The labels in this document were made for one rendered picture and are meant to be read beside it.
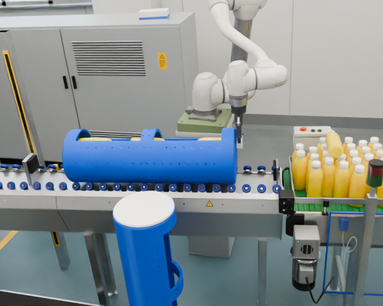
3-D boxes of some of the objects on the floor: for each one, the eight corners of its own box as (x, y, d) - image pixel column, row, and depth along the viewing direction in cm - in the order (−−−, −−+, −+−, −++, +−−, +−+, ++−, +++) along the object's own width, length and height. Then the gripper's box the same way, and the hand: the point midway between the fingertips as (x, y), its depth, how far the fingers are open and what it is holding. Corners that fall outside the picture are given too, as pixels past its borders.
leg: (110, 291, 298) (93, 215, 269) (118, 291, 297) (103, 215, 268) (107, 297, 293) (90, 220, 264) (115, 298, 292) (100, 221, 263)
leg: (103, 307, 286) (86, 229, 257) (112, 307, 285) (95, 229, 256) (100, 314, 281) (82, 235, 252) (109, 314, 280) (92, 235, 251)
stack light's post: (343, 365, 238) (366, 192, 187) (351, 365, 237) (376, 193, 186) (345, 371, 234) (368, 198, 183) (352, 372, 233) (378, 198, 182)
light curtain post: (62, 261, 328) (0, 30, 249) (70, 262, 327) (10, 30, 248) (59, 268, 323) (-6, 33, 244) (67, 268, 322) (5, 32, 243)
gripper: (245, 109, 208) (246, 154, 219) (246, 99, 219) (247, 142, 230) (230, 109, 209) (231, 154, 220) (231, 99, 220) (233, 142, 231)
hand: (239, 142), depth 224 cm, fingers closed, pressing on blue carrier
